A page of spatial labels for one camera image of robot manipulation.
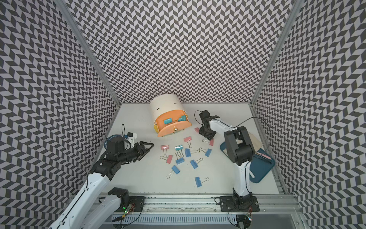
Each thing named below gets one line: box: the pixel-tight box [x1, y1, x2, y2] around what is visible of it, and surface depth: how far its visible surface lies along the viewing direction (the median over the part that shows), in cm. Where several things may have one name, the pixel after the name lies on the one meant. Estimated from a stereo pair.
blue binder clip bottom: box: [194, 176, 210, 188], surface depth 82 cm
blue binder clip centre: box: [184, 148, 198, 158], surface depth 93 cm
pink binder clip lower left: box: [159, 155, 173, 165], surface depth 91 cm
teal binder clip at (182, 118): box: [177, 114, 187, 122], surface depth 86 cm
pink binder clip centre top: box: [183, 136, 193, 148], surface depth 99 cm
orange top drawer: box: [155, 109, 193, 138], surface depth 84 cm
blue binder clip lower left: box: [166, 165, 181, 179], surface depth 87 cm
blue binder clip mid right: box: [190, 157, 204, 169], surface depth 88 cm
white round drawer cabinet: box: [149, 93, 189, 125], surface depth 91 cm
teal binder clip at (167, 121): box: [163, 117, 173, 125], surface depth 84 cm
